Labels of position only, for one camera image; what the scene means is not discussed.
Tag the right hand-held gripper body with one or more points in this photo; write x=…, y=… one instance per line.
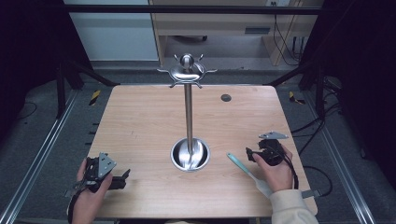
x=272, y=152

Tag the black frame strut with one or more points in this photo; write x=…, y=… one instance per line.
x=319, y=93
x=62, y=90

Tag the person's left hand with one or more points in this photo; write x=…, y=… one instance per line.
x=91, y=202

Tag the grey metal table tab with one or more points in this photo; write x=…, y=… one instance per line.
x=310, y=193

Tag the stainless steel utensil stand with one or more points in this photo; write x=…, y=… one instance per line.
x=188, y=118

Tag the yellow black floor tape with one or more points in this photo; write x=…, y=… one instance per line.
x=95, y=97
x=294, y=98

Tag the white cabinet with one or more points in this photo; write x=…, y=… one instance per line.
x=115, y=34

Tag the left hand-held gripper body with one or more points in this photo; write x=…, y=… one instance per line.
x=102, y=165

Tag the black horizontal frame bar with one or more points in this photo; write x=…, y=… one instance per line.
x=186, y=9

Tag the aluminium floor rail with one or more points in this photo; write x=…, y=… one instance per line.
x=345, y=174
x=37, y=161

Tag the person's right hand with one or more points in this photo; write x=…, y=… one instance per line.
x=277, y=175

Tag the black curtain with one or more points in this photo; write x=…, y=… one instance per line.
x=364, y=77
x=28, y=62

